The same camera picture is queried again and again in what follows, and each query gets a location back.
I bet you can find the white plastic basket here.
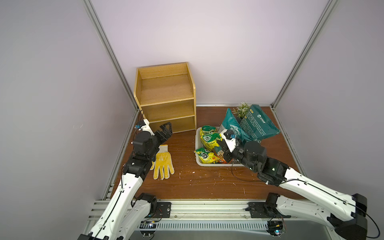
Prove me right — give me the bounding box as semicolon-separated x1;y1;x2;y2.
194;126;245;167

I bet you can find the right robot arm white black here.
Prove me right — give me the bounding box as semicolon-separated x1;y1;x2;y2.
218;139;368;240

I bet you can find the aluminium front rail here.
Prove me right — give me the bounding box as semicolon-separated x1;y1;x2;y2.
86;199;335;222

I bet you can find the artificial green plant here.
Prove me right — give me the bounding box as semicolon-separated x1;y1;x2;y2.
233;102;251;119

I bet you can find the yellow green fertilizer packet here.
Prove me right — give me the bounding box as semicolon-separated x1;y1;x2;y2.
200;125;218;136
195;148;218;164

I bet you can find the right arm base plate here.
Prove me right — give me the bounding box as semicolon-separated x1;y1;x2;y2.
245;202;292;219

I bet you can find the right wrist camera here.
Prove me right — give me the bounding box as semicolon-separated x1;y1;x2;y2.
221;129;240;153

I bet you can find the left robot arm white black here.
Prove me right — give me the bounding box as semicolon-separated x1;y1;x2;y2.
78;119;173;240

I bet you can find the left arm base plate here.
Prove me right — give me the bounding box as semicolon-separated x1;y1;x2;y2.
145;202;172;219

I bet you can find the large dark green bag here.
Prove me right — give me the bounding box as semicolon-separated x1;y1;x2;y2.
219;105;280;144

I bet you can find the green packet shelf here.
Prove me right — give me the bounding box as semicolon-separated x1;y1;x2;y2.
200;133;222;151

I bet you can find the wooden shelf unit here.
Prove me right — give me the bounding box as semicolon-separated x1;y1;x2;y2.
134;62;197;133

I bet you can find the yellow work glove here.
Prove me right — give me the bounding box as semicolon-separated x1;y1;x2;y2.
150;145;175;180

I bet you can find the green orange bee fertilizer bag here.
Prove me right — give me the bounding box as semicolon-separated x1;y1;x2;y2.
214;151;228;164

